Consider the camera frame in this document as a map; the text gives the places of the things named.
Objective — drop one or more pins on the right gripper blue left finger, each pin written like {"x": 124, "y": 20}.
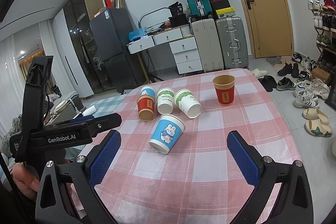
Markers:
{"x": 67, "y": 191}

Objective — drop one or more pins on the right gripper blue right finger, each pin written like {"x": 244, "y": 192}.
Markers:
{"x": 293, "y": 202}

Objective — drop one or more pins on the blue bunny paper cup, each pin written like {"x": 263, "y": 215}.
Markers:
{"x": 166, "y": 134}

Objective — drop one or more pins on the lying red paper cup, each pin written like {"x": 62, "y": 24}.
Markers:
{"x": 145, "y": 104}

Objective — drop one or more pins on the lying blue bunny cup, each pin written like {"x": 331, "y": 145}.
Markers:
{"x": 148, "y": 90}

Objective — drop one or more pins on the white green paper cup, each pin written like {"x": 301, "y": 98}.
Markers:
{"x": 165, "y": 101}
{"x": 185, "y": 100}

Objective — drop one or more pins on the upright red paper cup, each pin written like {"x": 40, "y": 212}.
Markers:
{"x": 225, "y": 89}

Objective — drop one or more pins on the person's left hand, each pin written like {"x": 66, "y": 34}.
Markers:
{"x": 25, "y": 180}

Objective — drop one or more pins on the teal checkered tablecloth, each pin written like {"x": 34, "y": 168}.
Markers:
{"x": 105, "y": 106}

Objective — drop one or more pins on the beige green star slipper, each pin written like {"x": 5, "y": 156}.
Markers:
{"x": 317, "y": 128}

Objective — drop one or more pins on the beige foam slipper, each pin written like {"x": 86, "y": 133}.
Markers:
{"x": 315, "y": 114}

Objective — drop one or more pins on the white sneaker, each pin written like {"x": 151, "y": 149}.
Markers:
{"x": 306, "y": 99}

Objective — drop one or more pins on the pink checkered tablecloth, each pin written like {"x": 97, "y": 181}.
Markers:
{"x": 198, "y": 181}

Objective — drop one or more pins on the black slide sandals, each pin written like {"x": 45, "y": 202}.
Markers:
{"x": 268, "y": 83}

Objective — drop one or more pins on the black refrigerator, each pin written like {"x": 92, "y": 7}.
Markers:
{"x": 111, "y": 31}

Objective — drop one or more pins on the dark glass cabinet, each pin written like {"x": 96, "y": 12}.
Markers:
{"x": 78, "y": 14}

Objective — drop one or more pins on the blue plastic bag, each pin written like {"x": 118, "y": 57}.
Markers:
{"x": 137, "y": 34}

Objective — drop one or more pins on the white drawer desk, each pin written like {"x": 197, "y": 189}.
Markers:
{"x": 183, "y": 47}

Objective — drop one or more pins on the silver grey suitcase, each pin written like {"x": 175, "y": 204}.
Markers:
{"x": 233, "y": 42}

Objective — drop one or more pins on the beige suitcase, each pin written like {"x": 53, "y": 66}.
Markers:
{"x": 206, "y": 36}

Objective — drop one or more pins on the shoe rack with shoes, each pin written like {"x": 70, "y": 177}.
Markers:
{"x": 324, "y": 25}

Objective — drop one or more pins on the stack of shoe boxes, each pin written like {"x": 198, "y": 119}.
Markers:
{"x": 219, "y": 1}

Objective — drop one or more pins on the wooden door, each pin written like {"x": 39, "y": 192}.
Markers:
{"x": 269, "y": 27}

